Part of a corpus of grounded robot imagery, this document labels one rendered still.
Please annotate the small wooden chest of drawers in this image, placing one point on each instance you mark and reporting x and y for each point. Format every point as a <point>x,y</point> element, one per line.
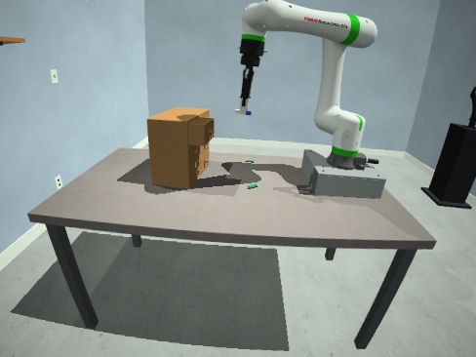
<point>168,146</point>

